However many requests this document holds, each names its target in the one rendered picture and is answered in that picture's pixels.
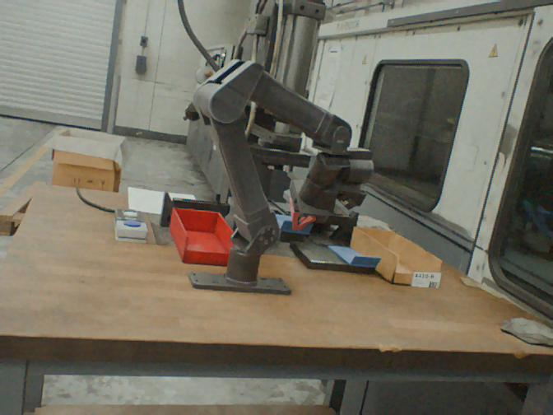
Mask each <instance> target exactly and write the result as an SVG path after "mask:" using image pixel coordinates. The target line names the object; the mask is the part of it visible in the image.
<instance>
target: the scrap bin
mask: <svg viewBox="0 0 553 415"><path fill-rule="evenodd" d="M233 233H234V232H233V230H232V229H231V228H230V226H229V225H228V224H227V222H226V221H225V219H224V218H223V217H222V215H221V214H220V213H219V212H208V211H200V210H192V209H185V208H177V207H173V208H172V214H171V219H170V234H171V235H172V238H173V240H174V243H175V246H176V248H177V250H178V252H179V256H180V258H181V260H182V262H183V263H192V264H203V265H214V266H225V267H227V263H228V258H229V253H230V247H231V246H233V245H234V244H232V243H231V242H230V237H231V236H232V234H233Z"/></svg>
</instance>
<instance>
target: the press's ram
mask: <svg viewBox="0 0 553 415"><path fill-rule="evenodd" d="M274 121H276V127H275V126H269V125H264V124H253V129H252V131H251V133H252V134H254V135H256V136H258V137H260V138H259V139H258V143H256V142H248V144H249V149H250V152H251V155H252V158H253V160H254V161H257V162H258V163H260V164H261V165H265V166H267V168H269V169H274V166H275V167H282V165H284V166H283V170H284V171H285V172H289V171H290V168H291V167H292V166H295V167H301V168H307V169H308V168H309V163H310V158H311V155H310V154H308V153H306V152H303V151H301V150H300V149H301V145H302V141H303V138H302V137H300V136H297V135H295V134H293V133H289V129H290V124H289V123H287V122H286V121H285V120H283V119H281V118H279V117H278V118H277V119H274ZM261 138H262V139H261Z"/></svg>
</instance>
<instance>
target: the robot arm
mask: <svg viewBox="0 0 553 415"><path fill-rule="evenodd" d="M264 69H265V66H264V65H262V64H261V63H259V62H253V61H248V62H245V61H244V60H238V59H234V60H232V61H231V62H229V63H228V64H226V65H225V66H224V67H223V68H222V69H221V70H219V71H218V72H217V73H215V74H214V75H213V76H211V77H210V78H209V79H207V80H206V81H205V82H204V83H203V84H201V85H200V86H199V87H198V88H197V89H196V91H195V92H194V94H193V105H194V108H195V110H196V111H197V112H198V113H199V116H200V119H201V121H202V124H204V125H206V126H207V129H208V132H209V134H210V136H211V139H212V141H213V142H214V143H215V146H216V149H217V152H218V155H219V157H220V160H221V164H222V167H223V170H224V172H225V177H226V179H227V182H228V185H229V187H230V191H231V194H232V198H233V201H234V208H235V212H236V214H235V215H234V219H235V223H236V226H237V229H236V230H235V232H234V233H233V234H232V236H231V237H230V242H231V243H232V244H234V245H233V246H231V247H230V253H229V258H228V263H227V268H226V272H225V273H203V272H189V273H188V279H189V281H190V283H191V285H192V288H195V289H201V290H214V291H239V292H252V293H265V294H277V295H290V292H291V288H290V287H289V286H288V285H287V283H286V282H285V281H284V280H283V279H282V278H278V277H258V267H259V263H260V258H261V254H264V253H265V251H266V250H267V249H269V248H271V247H273V246H274V244H275V243H276V242H277V241H278V239H279V237H280V233H281V231H280V227H279V224H278V220H277V216H276V214H275V212H274V211H273V210H271V208H270V206H269V203H268V201H267V199H266V197H265V195H264V193H263V189H262V186H261V184H260V181H259V178H258V173H257V171H256V168H255V165H254V163H253V158H252V155H251V152H250V149H249V144H248V140H247V137H246V133H245V131H246V130H245V125H244V121H243V118H245V117H246V115H245V112H244V108H245V106H246V105H247V103H248V101H249V100H250V101H252V102H253V103H255V104H257V105H260V106H261V107H263V108H264V109H265V110H268V111H269V112H271V113H273V114H274V115H276V116H277V117H279V118H281V119H283V120H285V121H286V122H287V123H289V124H291V125H293V126H295V127H296V128H298V129H299V130H300V131H301V132H302V133H304V135H305V136H306V137H307V138H310V139H311V140H312V145H311V147H312V148H314V149H317V150H320V151H321V152H319V153H318V154H317V156H316V157H315V159H314V163H313V164H312V166H311V168H310V170H309V173H308V174H307V176H306V178H305V180H304V181H303V180H294V181H293V183H292V185H291V187H290V212H291V220H292V230H295V231H298V230H300V229H301V228H303V227H304V226H306V225H308V224H309V223H311V222H313V221H317V222H322V223H324V222H325V221H326V220H327V219H328V216H329V213H328V211H329V210H330V208H331V206H332V204H333V203H334V201H335V199H337V200H338V201H339V202H340V203H342V204H343V205H344V206H345V207H346V208H347V209H348V210H351V209H352V208H354V207H357V206H358V207H359V206H360V205H361V204H362V203H363V201H364V200H365V197H366V195H367V193H366V191H365V186H364V185H363V183H368V182H369V181H370V180H371V179H372V176H373V173H374V164H373V162H372V158H373V152H372V151H369V150H366V149H364V148H358V147H348V145H349V143H350V142H351V139H352V128H351V126H350V125H349V124H348V123H347V121H345V120H343V119H341V118H340V117H338V116H337V115H335V114H331V113H330V112H328V111H327V110H325V109H324V108H322V107H320V106H318V105H316V104H314V103H312V102H310V101H309V100H307V99H305V98H304V97H303V96H301V95H299V94H298V93H296V92H295V91H293V90H291V89H290V88H289V87H287V86H285V85H283V84H282V83H280V82H279V81H278V80H276V79H274V78H273V77H272V76H271V75H270V74H269V73H267V72H265V71H264ZM298 216H300V217H301V219H300V220H299V221H301V223H300V224H299V225H297V218H298Z"/></svg>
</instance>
